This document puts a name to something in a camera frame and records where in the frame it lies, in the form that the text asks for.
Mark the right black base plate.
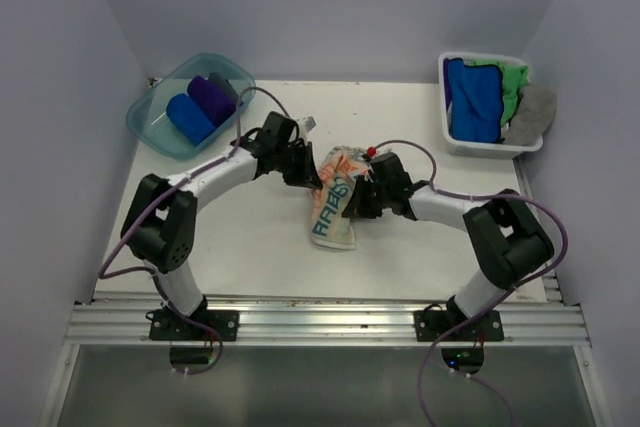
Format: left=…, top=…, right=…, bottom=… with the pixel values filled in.
left=413, top=308, right=505, bottom=342

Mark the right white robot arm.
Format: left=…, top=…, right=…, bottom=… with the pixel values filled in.
left=343, top=152, right=555, bottom=340

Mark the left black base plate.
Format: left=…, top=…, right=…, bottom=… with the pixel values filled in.
left=145, top=309, right=240, bottom=342

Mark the aluminium mounting rail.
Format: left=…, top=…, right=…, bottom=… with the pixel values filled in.
left=64, top=294, right=590, bottom=347

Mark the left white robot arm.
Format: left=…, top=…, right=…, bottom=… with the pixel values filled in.
left=121, top=112, right=322, bottom=340

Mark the white laundry basket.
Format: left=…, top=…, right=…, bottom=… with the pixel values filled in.
left=438, top=52, right=543, bottom=159

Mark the grey cloth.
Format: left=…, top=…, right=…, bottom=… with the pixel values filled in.
left=502, top=84, right=557, bottom=146

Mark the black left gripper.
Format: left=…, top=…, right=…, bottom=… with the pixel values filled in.
left=274, top=140, right=322, bottom=188

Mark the teal translucent plastic bin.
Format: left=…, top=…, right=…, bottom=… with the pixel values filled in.
left=126, top=53, right=255, bottom=161

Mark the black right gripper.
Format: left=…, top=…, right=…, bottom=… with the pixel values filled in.
left=343, top=175, right=391, bottom=219

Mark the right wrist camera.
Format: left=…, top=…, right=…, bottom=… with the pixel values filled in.
left=362, top=146, right=392, bottom=163

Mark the blue towel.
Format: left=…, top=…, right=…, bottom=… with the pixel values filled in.
left=166, top=93, right=215, bottom=146

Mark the green cloth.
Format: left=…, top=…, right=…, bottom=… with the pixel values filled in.
left=466, top=59, right=529, bottom=128

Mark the dark blue cloth in basket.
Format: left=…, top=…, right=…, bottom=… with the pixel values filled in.
left=445, top=58, right=504, bottom=144

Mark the rolled dark grey towel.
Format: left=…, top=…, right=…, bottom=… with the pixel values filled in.
left=207, top=72, right=239, bottom=107

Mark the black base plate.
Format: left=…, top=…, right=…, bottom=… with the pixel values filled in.
left=145, top=309, right=240, bottom=342
left=413, top=308, right=505, bottom=342

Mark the rolled purple towel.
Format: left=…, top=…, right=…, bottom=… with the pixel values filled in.
left=187, top=76, right=236, bottom=128

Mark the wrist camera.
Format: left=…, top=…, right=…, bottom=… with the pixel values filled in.
left=296, top=116, right=317, bottom=141
left=362, top=146, right=392, bottom=163

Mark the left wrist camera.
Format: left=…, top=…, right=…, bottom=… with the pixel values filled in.
left=296, top=116, right=317, bottom=141

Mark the patterned white cloth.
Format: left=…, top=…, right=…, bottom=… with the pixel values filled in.
left=310, top=146, right=369, bottom=251

